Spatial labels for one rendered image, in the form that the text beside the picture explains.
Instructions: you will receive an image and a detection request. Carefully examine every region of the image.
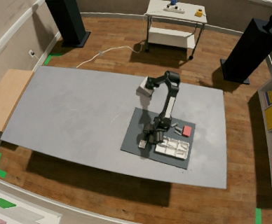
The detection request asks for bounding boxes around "pink rectangular block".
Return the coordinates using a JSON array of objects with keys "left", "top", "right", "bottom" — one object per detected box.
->
[{"left": 182, "top": 126, "right": 191, "bottom": 137}]

